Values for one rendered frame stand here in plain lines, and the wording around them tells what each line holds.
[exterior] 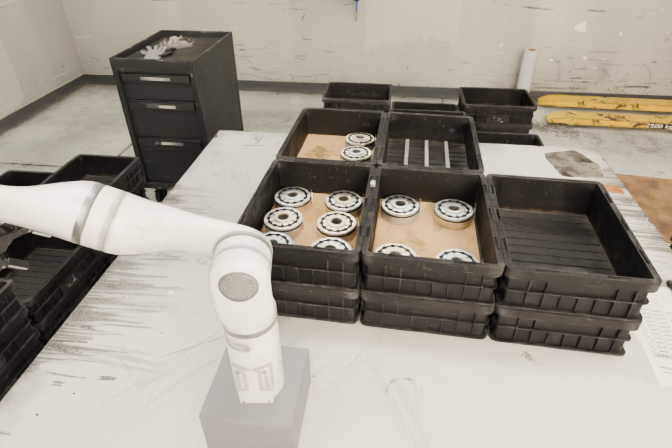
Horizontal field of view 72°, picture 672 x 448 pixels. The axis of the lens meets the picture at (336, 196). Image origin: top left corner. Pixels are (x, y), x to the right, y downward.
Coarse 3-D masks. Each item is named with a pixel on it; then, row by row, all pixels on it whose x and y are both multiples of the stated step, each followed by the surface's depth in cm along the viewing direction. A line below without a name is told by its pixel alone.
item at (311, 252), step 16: (288, 160) 135; (304, 160) 135; (256, 192) 120; (368, 192) 120; (368, 208) 114; (240, 224) 109; (304, 256) 102; (320, 256) 101; (336, 256) 100; (352, 256) 100
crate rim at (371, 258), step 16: (480, 176) 127; (368, 224) 108; (368, 240) 103; (496, 240) 103; (368, 256) 99; (384, 256) 99; (400, 256) 99; (416, 256) 98; (496, 256) 98; (448, 272) 98; (464, 272) 97; (480, 272) 96; (496, 272) 96
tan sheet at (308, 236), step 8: (320, 200) 135; (272, 208) 132; (312, 208) 132; (320, 208) 132; (304, 216) 128; (312, 216) 128; (320, 216) 128; (360, 216) 128; (304, 224) 125; (312, 224) 125; (264, 232) 122; (304, 232) 122; (312, 232) 122; (296, 240) 120; (304, 240) 119; (312, 240) 119; (352, 240) 119
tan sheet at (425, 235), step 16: (432, 208) 131; (384, 224) 125; (416, 224) 125; (432, 224) 125; (384, 240) 119; (400, 240) 119; (416, 240) 119; (432, 240) 119; (448, 240) 119; (464, 240) 119; (432, 256) 114
